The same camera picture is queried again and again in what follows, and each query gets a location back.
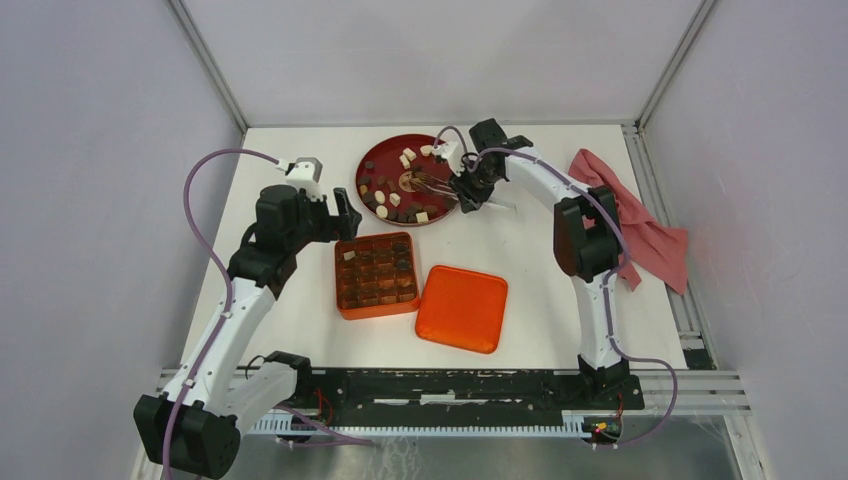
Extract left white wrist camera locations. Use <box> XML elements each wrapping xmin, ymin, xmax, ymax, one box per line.
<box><xmin>276</xmin><ymin>157</ymin><xmax>324</xmax><ymax>202</ymax></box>

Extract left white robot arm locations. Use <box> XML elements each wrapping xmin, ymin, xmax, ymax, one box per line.
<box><xmin>133</xmin><ymin>185</ymin><xmax>362</xmax><ymax>479</ymax></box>

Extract round red tray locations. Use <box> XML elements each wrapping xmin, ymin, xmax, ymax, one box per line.
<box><xmin>353</xmin><ymin>134</ymin><xmax>459</xmax><ymax>227</ymax></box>

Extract pink cloth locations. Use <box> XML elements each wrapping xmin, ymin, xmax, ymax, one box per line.
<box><xmin>568</xmin><ymin>149</ymin><xmax>688</xmax><ymax>295</ymax></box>

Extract orange chocolate box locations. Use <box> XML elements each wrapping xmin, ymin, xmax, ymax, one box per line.
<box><xmin>334</xmin><ymin>232</ymin><xmax>420</xmax><ymax>321</ymax></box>

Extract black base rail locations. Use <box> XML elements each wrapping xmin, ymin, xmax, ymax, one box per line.
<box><xmin>284</xmin><ymin>368</ymin><xmax>645</xmax><ymax>427</ymax></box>

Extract orange box lid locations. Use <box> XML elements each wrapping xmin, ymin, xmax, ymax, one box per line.
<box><xmin>414</xmin><ymin>265</ymin><xmax>509</xmax><ymax>355</ymax></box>

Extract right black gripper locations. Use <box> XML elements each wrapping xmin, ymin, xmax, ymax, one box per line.
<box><xmin>446</xmin><ymin>158</ymin><xmax>501</xmax><ymax>213</ymax></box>

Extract metal tongs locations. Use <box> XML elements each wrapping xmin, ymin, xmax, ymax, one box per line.
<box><xmin>398</xmin><ymin>170</ymin><xmax>518</xmax><ymax>213</ymax></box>

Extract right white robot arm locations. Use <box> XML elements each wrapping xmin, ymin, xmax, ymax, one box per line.
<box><xmin>433</xmin><ymin>118</ymin><xmax>630</xmax><ymax>408</ymax></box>

